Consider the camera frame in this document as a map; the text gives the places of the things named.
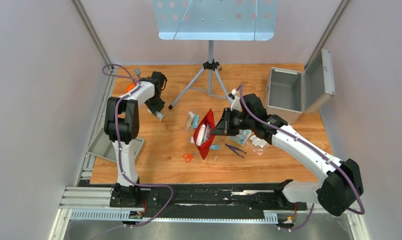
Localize white pads zip bag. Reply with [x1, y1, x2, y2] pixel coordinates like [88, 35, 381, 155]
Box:
[249, 134, 269, 149]

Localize orange grey toy fixture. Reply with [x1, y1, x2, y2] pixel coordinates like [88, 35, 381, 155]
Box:
[126, 68, 142, 92]

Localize blue music stand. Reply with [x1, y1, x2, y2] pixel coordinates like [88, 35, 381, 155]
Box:
[151, 0, 278, 110]

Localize blue Basewing sachet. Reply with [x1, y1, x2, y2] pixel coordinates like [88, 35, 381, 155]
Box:
[191, 114, 199, 129]

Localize blue plastic tweezers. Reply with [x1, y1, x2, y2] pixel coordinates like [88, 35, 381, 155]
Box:
[225, 143, 247, 159]

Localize cotton swabs bag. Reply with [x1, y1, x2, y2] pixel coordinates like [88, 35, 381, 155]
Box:
[184, 110, 196, 131]

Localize red first aid pouch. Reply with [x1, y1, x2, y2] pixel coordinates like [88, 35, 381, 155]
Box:
[193, 109, 215, 160]

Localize adhesive tape pack blue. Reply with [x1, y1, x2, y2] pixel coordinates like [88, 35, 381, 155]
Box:
[229, 129, 252, 146]

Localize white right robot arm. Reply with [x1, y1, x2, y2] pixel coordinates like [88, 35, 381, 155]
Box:
[211, 93, 366, 217]

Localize orange handled scissors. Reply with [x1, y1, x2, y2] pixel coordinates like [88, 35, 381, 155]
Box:
[182, 151, 199, 163]

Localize grey metal case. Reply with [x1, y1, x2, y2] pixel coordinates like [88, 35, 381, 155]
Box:
[264, 49, 336, 125]

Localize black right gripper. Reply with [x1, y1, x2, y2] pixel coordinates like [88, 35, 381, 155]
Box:
[210, 107, 254, 137]

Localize white gauze pad bag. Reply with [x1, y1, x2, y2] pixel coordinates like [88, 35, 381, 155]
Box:
[195, 123, 211, 147]

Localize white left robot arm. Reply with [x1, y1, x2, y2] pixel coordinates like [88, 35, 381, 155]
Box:
[103, 71, 167, 208]

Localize blue white sachet lower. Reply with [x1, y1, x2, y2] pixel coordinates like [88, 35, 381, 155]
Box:
[209, 144, 220, 150]

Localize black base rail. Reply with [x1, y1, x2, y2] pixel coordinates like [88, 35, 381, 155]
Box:
[109, 183, 307, 220]

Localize grey plastic tray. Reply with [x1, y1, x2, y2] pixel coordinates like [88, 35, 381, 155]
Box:
[87, 127, 145, 164]

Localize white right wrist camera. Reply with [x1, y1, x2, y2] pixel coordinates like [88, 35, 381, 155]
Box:
[229, 88, 242, 112]

